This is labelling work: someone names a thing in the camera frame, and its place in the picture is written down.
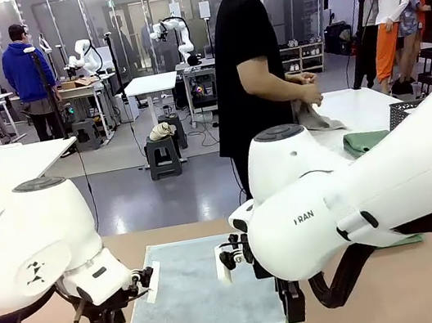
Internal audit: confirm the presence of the person's right hand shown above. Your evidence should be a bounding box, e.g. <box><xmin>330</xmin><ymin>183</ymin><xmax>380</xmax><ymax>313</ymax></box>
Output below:
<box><xmin>295</xmin><ymin>78</ymin><xmax>327</xmax><ymax>110</ymax></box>

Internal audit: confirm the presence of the person in black clothes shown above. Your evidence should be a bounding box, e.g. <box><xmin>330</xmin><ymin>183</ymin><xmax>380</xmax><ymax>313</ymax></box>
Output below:
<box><xmin>193</xmin><ymin>0</ymin><xmax>331</xmax><ymax>215</ymax></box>

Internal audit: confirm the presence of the white table with square leg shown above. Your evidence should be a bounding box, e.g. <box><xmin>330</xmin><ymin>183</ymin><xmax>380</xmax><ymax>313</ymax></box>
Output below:
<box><xmin>291</xmin><ymin>74</ymin><xmax>432</xmax><ymax>175</ymax></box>

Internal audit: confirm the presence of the beige cloth bundle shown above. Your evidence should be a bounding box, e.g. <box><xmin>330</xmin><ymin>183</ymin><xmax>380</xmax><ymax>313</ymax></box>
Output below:
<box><xmin>151</xmin><ymin>120</ymin><xmax>178</xmax><ymax>143</ymax></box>

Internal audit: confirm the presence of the light blue towel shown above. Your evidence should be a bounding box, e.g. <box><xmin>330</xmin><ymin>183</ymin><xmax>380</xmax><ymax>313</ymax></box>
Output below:
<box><xmin>106</xmin><ymin>225</ymin><xmax>290</xmax><ymax>323</ymax></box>

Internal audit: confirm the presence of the person in blue hoodie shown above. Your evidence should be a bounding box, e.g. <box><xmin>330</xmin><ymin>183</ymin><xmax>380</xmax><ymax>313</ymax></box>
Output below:
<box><xmin>0</xmin><ymin>17</ymin><xmax>71</xmax><ymax>147</ymax></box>

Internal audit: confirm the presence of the grey plastic stool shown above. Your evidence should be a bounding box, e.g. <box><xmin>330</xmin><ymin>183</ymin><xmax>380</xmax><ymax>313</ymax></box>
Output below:
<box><xmin>157</xmin><ymin>110</ymin><xmax>190</xmax><ymax>154</ymax></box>
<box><xmin>70</xmin><ymin>116</ymin><xmax>106</xmax><ymax>154</ymax></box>
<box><xmin>142</xmin><ymin>131</ymin><xmax>185</xmax><ymax>182</ymax></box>

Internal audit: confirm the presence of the black suitcase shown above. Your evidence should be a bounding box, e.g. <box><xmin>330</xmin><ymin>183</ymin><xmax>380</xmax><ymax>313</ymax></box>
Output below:
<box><xmin>321</xmin><ymin>20</ymin><xmax>357</xmax><ymax>59</ymax></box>

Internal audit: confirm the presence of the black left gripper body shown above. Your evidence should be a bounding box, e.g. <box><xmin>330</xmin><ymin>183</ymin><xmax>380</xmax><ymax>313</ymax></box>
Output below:
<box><xmin>80</xmin><ymin>299</ymin><xmax>127</xmax><ymax>323</ymax></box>

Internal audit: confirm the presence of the sage green towel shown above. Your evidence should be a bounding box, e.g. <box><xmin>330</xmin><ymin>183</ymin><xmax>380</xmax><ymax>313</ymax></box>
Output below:
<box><xmin>341</xmin><ymin>126</ymin><xmax>394</xmax><ymax>162</ymax></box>

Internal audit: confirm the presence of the black hanging cable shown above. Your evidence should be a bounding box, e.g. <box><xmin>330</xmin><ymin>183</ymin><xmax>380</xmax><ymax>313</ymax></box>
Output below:
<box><xmin>227</xmin><ymin>152</ymin><xmax>249</xmax><ymax>204</ymax></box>

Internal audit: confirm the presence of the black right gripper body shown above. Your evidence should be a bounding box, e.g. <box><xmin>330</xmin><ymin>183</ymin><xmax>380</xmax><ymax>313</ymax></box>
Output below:
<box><xmin>274</xmin><ymin>273</ymin><xmax>305</xmax><ymax>299</ymax></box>

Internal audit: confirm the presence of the beige grey towel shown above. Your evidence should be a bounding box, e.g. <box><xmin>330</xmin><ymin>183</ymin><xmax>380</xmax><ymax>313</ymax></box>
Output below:
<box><xmin>291</xmin><ymin>91</ymin><xmax>348</xmax><ymax>139</ymax></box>

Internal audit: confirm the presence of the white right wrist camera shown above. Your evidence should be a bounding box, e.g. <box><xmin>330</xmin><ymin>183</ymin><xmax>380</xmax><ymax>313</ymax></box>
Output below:
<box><xmin>210</xmin><ymin>230</ymin><xmax>258</xmax><ymax>287</ymax></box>

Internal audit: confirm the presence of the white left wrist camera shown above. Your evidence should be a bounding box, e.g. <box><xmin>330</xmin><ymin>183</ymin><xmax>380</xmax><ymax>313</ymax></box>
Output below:
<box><xmin>126</xmin><ymin>258</ymin><xmax>168</xmax><ymax>307</ymax></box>

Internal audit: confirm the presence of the person's right forearm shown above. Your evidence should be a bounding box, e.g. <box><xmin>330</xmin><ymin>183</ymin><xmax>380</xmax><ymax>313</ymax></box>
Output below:
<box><xmin>243</xmin><ymin>56</ymin><xmax>308</xmax><ymax>106</ymax></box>

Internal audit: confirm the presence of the open cardboard box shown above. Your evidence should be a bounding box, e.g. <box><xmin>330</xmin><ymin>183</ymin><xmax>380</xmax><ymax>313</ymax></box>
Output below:
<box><xmin>60</xmin><ymin>74</ymin><xmax>101</xmax><ymax>92</ymax></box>

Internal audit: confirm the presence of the white desk with computer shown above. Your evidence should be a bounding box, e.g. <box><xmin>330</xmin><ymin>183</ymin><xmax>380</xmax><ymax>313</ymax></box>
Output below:
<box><xmin>174</xmin><ymin>56</ymin><xmax>231</xmax><ymax>131</ymax></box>

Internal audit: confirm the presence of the wooden shoe shelf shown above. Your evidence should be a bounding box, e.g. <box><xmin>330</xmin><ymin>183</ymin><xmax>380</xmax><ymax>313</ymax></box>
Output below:
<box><xmin>277</xmin><ymin>40</ymin><xmax>329</xmax><ymax>79</ymax></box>

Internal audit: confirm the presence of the person's left hand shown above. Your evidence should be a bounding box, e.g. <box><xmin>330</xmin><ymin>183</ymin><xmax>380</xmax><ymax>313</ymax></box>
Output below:
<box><xmin>290</xmin><ymin>69</ymin><xmax>319</xmax><ymax>88</ymax></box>

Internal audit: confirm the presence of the mannequin with orange trousers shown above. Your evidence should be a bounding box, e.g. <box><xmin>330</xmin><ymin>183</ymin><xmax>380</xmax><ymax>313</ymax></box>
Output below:
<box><xmin>363</xmin><ymin>0</ymin><xmax>430</xmax><ymax>98</ymax></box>

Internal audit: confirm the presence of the small white background table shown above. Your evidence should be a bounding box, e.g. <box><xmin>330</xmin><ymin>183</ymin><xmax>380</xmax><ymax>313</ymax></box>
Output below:
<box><xmin>122</xmin><ymin>70</ymin><xmax>193</xmax><ymax>171</ymax></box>

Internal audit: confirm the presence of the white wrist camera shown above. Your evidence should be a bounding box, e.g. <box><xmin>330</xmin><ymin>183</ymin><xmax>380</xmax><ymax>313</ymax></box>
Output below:
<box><xmin>210</xmin><ymin>230</ymin><xmax>258</xmax><ymax>287</ymax></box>
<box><xmin>126</xmin><ymin>258</ymin><xmax>168</xmax><ymax>307</ymax></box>

